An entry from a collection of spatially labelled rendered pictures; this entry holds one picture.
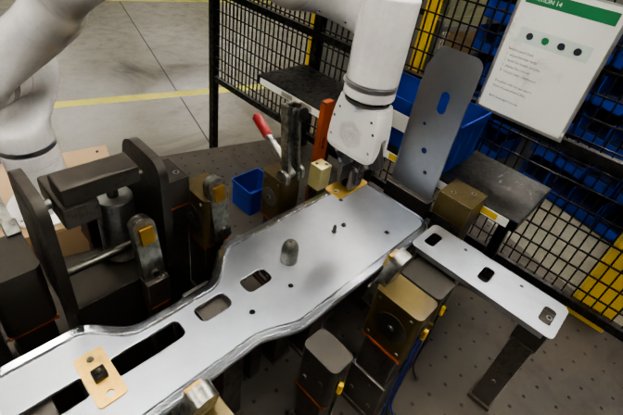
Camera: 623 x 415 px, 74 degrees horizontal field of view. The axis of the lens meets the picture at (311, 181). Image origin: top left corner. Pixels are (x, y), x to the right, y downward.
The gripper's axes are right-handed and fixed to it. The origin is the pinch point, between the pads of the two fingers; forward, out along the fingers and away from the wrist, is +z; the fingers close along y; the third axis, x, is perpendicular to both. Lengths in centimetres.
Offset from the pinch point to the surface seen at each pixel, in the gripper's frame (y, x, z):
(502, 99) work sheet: 4, 54, -4
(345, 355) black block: 18.9, -18.5, 15.4
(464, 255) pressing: 20.7, 16.4, 14.4
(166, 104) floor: -242, 93, 114
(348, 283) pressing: 10.3, -8.1, 14.7
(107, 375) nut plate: 0.5, -46.2, 13.7
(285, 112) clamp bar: -16.3, -2.1, -5.7
